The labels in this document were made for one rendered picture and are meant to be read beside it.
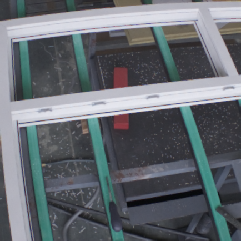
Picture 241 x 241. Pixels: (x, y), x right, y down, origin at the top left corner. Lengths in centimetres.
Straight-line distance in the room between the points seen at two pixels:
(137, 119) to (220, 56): 46
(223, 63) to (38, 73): 142
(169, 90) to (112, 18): 43
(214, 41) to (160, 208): 69
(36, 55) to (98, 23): 114
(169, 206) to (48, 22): 87
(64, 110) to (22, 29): 43
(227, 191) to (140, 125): 46
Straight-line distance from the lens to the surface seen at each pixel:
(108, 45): 228
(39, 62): 303
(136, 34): 230
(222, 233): 156
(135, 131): 202
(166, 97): 174
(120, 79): 212
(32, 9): 290
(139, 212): 188
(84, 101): 166
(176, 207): 190
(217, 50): 190
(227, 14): 214
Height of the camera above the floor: 227
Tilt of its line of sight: 55 degrees down
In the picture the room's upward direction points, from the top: 8 degrees clockwise
